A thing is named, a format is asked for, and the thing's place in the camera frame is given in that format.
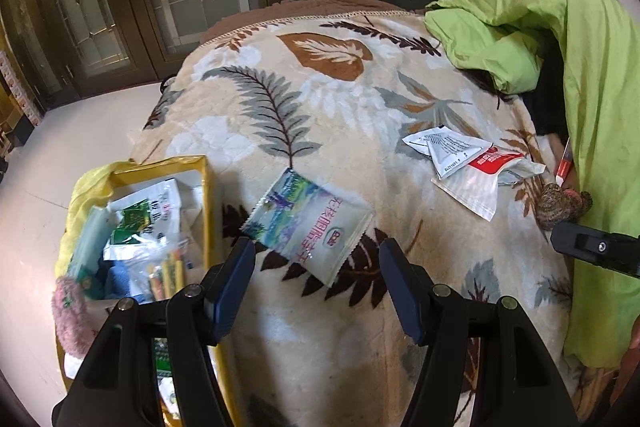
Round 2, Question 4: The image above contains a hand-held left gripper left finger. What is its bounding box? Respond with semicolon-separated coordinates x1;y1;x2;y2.
52;237;257;427

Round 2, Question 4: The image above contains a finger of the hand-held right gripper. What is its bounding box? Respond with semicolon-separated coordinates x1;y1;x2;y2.
550;221;640;279

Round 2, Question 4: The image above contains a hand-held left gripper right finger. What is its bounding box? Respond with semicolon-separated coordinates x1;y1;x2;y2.
378;237;581;427

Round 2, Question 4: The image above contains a yellow storage box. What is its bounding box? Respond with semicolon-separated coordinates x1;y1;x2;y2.
55;155;247;427

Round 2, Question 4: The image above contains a landscape print white packet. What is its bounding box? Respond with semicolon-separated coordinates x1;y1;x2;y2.
241;167;374;301

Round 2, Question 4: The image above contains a white packet with green label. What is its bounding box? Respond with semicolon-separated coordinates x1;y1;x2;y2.
104;179;182;260

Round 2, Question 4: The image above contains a teal tissue packet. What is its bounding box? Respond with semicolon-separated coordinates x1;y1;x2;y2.
66;206;111;280

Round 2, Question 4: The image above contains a person's right forearm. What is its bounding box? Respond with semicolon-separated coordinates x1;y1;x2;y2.
610;321;640;408

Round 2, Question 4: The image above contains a clear packet of colourful sticks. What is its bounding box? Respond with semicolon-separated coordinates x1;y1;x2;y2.
129;241;197;305

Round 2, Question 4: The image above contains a blue cloth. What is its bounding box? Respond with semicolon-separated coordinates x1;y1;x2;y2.
100;261;135;299

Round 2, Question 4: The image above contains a red and white packet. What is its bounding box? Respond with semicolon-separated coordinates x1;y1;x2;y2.
431;146;547;223

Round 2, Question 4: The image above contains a green quilt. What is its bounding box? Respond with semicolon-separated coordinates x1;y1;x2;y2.
424;0;640;368

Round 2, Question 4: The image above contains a white packet with black print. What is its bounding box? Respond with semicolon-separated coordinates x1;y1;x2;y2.
401;125;494;180

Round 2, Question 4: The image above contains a pink fluffy pouch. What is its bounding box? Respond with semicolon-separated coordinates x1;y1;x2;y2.
51;276;103;358

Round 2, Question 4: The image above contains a dark cloth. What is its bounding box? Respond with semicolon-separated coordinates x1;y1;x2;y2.
467;34;573;146

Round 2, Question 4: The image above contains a yellow plastic bag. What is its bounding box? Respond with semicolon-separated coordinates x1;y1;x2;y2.
54;161;132;280

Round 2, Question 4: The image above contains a leaf print blanket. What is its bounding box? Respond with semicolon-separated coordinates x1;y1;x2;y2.
127;9;621;427

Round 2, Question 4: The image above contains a stack of cardboard cartons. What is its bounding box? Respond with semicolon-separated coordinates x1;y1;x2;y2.
0;49;43;130

